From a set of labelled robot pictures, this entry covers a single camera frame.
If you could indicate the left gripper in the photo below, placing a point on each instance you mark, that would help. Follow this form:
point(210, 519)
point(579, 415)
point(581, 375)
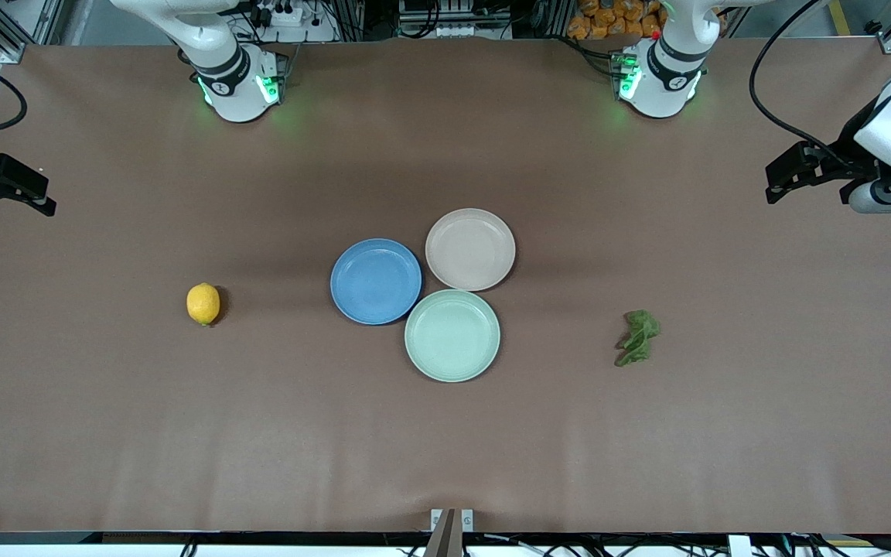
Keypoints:
point(834, 165)

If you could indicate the mint green plate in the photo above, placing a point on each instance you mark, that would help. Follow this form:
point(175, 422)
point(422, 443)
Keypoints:
point(452, 336)

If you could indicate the yellow lemon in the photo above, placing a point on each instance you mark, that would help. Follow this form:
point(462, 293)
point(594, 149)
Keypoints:
point(203, 303)

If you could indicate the brown table cover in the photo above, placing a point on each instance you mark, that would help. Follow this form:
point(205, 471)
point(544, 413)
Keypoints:
point(445, 449)

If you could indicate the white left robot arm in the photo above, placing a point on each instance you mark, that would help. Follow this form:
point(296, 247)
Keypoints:
point(666, 70)

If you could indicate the brown post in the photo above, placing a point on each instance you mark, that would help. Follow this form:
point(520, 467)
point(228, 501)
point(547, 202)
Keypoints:
point(445, 538)

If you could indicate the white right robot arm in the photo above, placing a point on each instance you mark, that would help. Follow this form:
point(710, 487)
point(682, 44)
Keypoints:
point(221, 62)

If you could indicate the small white box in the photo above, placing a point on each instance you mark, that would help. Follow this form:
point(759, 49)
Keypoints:
point(739, 546)

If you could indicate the orange items pile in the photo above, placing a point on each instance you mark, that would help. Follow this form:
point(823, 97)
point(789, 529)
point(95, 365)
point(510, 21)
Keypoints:
point(608, 19)

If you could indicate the white power strip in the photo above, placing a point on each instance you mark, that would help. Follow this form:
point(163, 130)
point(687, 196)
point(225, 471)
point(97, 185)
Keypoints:
point(295, 15)

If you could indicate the green lettuce leaf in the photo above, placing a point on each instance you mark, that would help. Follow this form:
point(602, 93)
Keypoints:
point(637, 339)

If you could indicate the small metal bracket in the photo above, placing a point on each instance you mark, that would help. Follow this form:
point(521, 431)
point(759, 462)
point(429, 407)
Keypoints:
point(467, 520)

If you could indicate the blue plate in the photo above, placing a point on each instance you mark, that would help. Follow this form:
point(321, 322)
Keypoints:
point(376, 281)

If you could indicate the beige plate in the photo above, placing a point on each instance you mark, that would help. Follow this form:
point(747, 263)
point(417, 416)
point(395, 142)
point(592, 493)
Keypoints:
point(470, 249)

